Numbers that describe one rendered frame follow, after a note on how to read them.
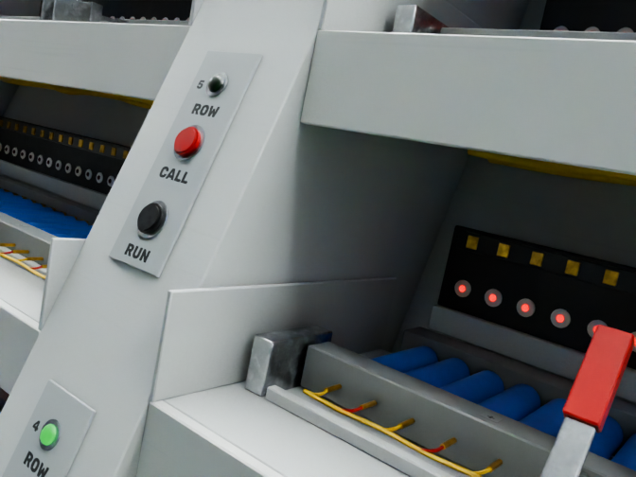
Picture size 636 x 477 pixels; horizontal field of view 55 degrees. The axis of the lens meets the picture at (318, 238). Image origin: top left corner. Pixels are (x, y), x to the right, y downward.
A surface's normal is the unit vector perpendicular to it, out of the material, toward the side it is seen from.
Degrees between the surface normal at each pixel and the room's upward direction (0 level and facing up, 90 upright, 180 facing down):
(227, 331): 90
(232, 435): 20
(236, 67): 90
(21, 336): 110
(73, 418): 90
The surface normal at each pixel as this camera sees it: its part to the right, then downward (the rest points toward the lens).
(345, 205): 0.77, 0.23
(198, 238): -0.51, -0.35
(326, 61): -0.61, -0.02
